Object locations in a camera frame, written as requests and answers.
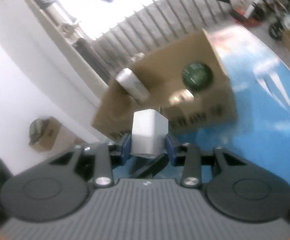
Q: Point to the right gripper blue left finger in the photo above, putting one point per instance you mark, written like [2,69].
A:
[125,145]

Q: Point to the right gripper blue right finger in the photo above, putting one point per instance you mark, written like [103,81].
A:
[173,150]

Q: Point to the white charger adapter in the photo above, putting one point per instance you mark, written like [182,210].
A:
[148,134]

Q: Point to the dark green round bowl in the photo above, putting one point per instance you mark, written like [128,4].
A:
[197,76]

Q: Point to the white cylindrical bottle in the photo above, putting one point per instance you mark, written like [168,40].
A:
[134,87]

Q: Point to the brown cardboard box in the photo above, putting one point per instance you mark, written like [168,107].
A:
[161,74]

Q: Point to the small cardboard box on floor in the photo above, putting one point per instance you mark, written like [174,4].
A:
[46,135]

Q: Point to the metal balcony railing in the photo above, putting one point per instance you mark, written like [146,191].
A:
[158,23]

